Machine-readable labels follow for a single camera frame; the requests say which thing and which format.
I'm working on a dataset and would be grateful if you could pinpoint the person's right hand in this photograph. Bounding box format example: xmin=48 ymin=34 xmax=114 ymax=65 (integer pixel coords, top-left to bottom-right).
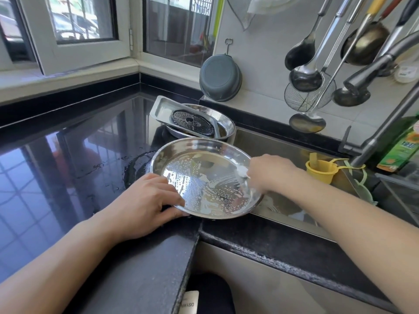
xmin=245 ymin=154 xmax=299 ymax=194

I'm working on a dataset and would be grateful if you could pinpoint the hanging steel ladles and skimmer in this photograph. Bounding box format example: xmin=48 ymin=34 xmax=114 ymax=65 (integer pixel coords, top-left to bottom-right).
xmin=284 ymin=0 xmax=335 ymax=71

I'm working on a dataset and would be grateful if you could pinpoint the yellow-handled steel ladle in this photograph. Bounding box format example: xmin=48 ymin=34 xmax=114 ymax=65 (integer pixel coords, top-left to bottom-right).
xmin=288 ymin=0 xmax=390 ymax=134

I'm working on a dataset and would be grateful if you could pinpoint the person's left forearm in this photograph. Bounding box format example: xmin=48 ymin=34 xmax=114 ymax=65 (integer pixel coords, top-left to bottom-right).
xmin=0 ymin=215 xmax=124 ymax=314

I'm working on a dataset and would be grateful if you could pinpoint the round steel basin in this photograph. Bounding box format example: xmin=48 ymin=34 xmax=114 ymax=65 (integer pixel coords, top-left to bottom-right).
xmin=167 ymin=103 xmax=237 ymax=143

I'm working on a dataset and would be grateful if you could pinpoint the person's right forearm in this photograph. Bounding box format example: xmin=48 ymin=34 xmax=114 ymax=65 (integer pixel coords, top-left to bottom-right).
xmin=287 ymin=167 xmax=419 ymax=314

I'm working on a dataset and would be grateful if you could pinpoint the green hanging sponge holder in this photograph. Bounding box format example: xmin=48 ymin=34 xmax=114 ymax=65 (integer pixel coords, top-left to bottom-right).
xmin=340 ymin=163 xmax=377 ymax=207

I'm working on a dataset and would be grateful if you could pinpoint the yellow hanging sink cup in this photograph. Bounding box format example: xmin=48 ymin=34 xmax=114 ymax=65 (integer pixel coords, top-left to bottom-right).
xmin=305 ymin=152 xmax=367 ymax=186

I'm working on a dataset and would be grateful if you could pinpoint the person's left hand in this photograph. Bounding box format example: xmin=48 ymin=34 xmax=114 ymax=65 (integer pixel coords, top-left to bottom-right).
xmin=98 ymin=173 xmax=191 ymax=245

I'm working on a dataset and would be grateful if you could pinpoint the white dish brush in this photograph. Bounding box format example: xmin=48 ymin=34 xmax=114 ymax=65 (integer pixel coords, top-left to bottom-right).
xmin=393 ymin=59 xmax=419 ymax=84

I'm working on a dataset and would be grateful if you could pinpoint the steel soup ladle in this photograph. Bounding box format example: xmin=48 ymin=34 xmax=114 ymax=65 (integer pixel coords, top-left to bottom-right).
xmin=289 ymin=0 xmax=357 ymax=93

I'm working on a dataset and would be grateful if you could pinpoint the white hanging cloth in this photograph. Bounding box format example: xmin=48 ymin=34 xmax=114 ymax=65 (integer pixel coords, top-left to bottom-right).
xmin=226 ymin=0 xmax=309 ymax=30

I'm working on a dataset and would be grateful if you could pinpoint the rectangular steel tray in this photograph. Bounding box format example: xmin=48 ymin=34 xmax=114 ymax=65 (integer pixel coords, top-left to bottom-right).
xmin=148 ymin=95 xmax=225 ymax=140

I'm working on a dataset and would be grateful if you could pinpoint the orange-handled brass ladle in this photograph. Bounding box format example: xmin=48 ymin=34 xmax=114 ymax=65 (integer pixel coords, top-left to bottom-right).
xmin=340 ymin=0 xmax=408 ymax=67

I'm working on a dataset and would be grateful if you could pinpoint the steel gooseneck faucet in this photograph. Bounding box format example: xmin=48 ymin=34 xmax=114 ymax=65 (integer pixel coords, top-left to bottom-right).
xmin=338 ymin=32 xmax=419 ymax=169

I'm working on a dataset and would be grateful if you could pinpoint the green dish soap bottle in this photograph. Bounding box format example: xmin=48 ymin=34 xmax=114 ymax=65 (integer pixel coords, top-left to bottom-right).
xmin=376 ymin=114 xmax=419 ymax=174

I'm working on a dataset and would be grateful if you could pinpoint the round steel pan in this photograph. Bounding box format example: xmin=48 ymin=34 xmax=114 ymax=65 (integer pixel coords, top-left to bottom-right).
xmin=145 ymin=137 xmax=264 ymax=220

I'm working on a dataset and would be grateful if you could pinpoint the black round steamer rack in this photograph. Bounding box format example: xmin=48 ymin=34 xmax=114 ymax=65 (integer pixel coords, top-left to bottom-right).
xmin=170 ymin=109 xmax=216 ymax=138

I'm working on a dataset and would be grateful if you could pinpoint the grey hanging basin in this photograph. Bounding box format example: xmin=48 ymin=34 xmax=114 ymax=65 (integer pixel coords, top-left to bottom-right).
xmin=199 ymin=53 xmax=243 ymax=102

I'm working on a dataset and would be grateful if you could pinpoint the stainless steel sink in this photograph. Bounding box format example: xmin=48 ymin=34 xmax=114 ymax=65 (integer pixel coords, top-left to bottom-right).
xmin=229 ymin=126 xmax=419 ymax=259

